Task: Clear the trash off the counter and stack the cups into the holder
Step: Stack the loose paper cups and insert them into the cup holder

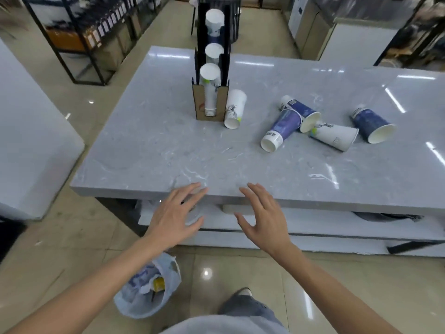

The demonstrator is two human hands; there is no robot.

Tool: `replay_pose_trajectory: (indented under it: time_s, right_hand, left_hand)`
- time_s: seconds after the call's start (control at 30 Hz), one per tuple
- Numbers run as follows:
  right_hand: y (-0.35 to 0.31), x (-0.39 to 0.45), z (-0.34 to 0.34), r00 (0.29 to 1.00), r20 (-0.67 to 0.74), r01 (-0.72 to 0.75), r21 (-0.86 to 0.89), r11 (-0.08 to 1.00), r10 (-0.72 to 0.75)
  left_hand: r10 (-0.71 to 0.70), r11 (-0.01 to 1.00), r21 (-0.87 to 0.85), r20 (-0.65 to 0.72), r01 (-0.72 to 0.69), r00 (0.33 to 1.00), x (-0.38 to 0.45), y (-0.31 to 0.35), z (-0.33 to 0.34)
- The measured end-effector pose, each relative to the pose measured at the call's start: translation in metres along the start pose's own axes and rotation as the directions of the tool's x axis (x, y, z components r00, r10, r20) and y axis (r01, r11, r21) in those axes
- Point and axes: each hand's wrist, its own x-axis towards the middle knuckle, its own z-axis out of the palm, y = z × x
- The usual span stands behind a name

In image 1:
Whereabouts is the blue and white paper cup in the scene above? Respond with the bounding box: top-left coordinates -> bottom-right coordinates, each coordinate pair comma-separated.
280,95 -> 322,133

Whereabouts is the dark blue paper cup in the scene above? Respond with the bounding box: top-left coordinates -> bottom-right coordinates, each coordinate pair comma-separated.
350,106 -> 397,145

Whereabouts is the dark object under table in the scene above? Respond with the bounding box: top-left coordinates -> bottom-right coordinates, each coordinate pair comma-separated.
352,212 -> 424,223

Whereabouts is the person's right hand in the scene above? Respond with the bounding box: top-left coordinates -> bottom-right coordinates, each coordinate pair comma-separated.
234,183 -> 296,256

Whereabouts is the black metal shelf rack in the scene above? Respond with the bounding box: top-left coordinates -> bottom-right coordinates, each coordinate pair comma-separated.
20,0 -> 172,87

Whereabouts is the person's right forearm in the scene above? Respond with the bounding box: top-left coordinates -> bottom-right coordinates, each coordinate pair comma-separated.
275,244 -> 404,334

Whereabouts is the stack of white paper cups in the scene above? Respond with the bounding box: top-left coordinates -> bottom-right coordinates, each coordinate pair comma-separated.
205,43 -> 225,66
199,63 -> 222,117
205,9 -> 225,45

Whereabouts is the person's left forearm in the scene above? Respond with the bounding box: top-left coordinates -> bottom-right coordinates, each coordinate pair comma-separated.
6,236 -> 165,334

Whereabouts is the translucent plastic bag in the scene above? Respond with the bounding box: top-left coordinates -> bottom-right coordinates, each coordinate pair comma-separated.
114,252 -> 182,320

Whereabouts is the black cup dispenser rack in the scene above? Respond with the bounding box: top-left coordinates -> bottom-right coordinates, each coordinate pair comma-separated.
191,0 -> 242,121

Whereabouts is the person's grey shirt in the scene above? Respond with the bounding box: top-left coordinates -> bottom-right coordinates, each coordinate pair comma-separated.
163,315 -> 290,334

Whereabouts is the stainless steel counter cabinet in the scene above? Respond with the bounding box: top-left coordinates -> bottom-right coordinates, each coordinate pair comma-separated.
288,0 -> 433,62

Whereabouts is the white counter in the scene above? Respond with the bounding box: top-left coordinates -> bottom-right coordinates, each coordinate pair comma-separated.
0,37 -> 86,220

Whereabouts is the person's left hand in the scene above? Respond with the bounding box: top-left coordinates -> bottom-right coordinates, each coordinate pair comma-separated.
144,182 -> 209,253

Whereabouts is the person's grey trouser leg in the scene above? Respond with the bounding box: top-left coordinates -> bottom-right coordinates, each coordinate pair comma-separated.
218,294 -> 286,328

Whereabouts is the black storage shelf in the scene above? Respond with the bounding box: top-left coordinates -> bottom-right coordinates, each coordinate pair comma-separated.
373,0 -> 445,69

